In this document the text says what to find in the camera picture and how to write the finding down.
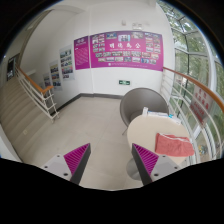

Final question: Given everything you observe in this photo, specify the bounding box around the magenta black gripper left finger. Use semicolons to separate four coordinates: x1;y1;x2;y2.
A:
42;143;91;185

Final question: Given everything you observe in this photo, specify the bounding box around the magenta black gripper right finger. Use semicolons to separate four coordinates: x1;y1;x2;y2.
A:
132;143;180;185

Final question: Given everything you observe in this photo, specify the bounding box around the pink folded towel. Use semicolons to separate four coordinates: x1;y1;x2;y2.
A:
155;133;194;157

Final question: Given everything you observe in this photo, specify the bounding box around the round white table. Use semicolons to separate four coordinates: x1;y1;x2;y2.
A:
127;115;189;180

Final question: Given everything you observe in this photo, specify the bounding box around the white tissue pack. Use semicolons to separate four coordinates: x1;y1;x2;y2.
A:
142;107;181;125

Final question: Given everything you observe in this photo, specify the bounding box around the grey round shell chair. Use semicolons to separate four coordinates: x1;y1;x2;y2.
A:
120;88;169;126

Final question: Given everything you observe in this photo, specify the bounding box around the balcony railing with wooden handrail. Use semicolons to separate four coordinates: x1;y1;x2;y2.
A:
160;67;224;165

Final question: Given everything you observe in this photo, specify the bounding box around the staircase railing with wooden handrail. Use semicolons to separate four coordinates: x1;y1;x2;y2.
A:
15;67;59;121

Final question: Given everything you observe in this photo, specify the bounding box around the red white warning sign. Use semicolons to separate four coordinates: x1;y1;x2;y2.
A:
190;86;213;126

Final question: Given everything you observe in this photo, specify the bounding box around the white photo board lowest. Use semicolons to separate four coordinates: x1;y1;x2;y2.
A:
43;73;52;87

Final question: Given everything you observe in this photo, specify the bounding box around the green exit sign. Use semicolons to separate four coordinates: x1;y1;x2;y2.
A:
119;80;130;85

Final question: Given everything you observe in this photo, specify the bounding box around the white photo board middle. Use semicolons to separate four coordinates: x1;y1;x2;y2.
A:
49;61;62;91

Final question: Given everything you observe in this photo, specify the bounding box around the black framed notice board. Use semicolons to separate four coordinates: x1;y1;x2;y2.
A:
7;57;15;81

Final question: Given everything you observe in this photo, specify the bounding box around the white photo wall board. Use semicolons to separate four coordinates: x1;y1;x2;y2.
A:
59;45;74;81

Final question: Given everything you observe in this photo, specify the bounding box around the large magenta wall poster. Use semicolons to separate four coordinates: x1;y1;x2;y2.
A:
90;31;164;71

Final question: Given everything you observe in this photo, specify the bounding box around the small magenta wall poster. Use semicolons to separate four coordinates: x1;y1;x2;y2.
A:
74;36;90;70

